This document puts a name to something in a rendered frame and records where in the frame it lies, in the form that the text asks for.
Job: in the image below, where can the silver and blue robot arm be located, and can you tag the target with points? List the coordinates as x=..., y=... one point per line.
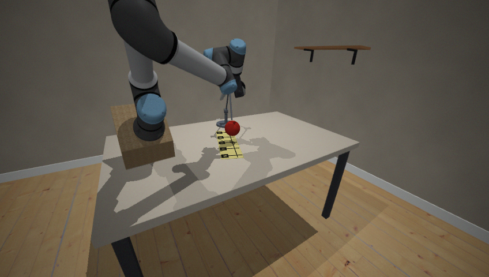
x=147, y=39

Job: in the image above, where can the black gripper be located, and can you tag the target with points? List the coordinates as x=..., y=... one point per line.
x=243, y=86

